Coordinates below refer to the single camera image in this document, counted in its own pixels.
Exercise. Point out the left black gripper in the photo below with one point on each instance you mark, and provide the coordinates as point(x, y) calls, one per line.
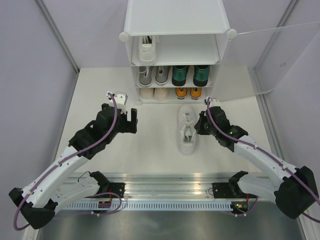
point(129, 126)

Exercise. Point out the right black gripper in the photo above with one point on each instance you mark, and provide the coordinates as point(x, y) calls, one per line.
point(199, 129)

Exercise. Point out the white sneaker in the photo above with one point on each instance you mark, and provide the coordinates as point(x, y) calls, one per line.
point(186, 119)
point(147, 49)

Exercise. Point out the orange canvas sneaker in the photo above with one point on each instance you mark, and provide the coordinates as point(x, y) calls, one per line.
point(195, 93)
point(181, 92)

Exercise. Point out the beige lace sneaker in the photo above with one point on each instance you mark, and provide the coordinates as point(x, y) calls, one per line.
point(146, 93)
point(161, 94)

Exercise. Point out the green heeled shoe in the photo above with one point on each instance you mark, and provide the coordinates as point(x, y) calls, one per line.
point(201, 75)
point(179, 75)

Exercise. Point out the grey canvas sneaker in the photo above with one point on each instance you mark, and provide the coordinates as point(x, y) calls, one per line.
point(162, 73)
point(145, 75)

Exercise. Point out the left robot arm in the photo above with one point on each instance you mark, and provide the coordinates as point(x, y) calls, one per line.
point(82, 147)

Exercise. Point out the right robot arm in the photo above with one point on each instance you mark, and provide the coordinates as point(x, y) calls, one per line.
point(292, 189)

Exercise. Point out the white plastic shoe cabinet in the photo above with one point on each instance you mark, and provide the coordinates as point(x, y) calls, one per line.
point(190, 33)

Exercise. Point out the translucent cabinet door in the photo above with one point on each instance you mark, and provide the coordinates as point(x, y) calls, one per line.
point(253, 63)

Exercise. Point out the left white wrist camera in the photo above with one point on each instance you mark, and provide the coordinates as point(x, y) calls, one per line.
point(118, 100)

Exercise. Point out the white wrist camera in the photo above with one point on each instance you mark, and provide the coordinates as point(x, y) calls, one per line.
point(118, 100)
point(212, 102)

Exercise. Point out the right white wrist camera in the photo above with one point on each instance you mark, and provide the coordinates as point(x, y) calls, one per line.
point(212, 102)

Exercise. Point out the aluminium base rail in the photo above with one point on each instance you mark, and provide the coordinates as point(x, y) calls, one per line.
point(162, 186)

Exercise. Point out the white slotted cable duct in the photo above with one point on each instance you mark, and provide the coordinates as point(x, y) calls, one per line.
point(139, 205)

